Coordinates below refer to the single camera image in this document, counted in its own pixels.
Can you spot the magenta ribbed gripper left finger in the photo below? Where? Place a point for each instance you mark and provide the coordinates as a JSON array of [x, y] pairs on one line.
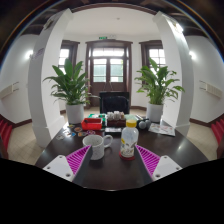
[[72, 166]]

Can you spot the grey dumbbell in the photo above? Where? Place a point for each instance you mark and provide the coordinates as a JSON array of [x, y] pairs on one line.
[[143, 124]]

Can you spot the clear bottle with yellow cap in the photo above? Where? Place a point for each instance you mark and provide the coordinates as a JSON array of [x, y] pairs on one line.
[[129, 138]]

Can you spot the wooden tray with small jars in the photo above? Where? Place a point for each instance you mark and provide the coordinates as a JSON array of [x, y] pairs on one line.
[[116, 119]]

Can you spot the green box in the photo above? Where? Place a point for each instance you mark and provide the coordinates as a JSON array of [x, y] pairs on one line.
[[102, 116]]

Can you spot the printed paper sheet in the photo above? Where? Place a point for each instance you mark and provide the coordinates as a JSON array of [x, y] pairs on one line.
[[162, 129]]

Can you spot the potted green plant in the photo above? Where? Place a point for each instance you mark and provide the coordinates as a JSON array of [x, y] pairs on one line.
[[159, 84], [71, 86]]

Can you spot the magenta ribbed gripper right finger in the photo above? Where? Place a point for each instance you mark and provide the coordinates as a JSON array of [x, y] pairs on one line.
[[154, 166]]

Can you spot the black chair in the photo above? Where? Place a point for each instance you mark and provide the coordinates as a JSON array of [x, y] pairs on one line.
[[114, 101]]

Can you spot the dark wooden double door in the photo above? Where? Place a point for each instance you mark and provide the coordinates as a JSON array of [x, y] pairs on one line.
[[108, 67]]

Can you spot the right potted green plant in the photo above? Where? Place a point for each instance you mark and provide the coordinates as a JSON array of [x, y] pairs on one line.
[[159, 84]]

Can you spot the left potted green plant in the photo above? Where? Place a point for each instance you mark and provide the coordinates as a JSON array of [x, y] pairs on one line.
[[71, 86]]

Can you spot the black flat device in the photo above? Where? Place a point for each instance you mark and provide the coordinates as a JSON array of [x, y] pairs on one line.
[[113, 130]]

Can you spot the red plastic box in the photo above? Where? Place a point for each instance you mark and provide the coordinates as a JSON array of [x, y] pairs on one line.
[[91, 124]]

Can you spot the white speckled ceramic mug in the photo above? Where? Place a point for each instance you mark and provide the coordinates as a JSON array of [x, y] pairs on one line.
[[98, 143]]

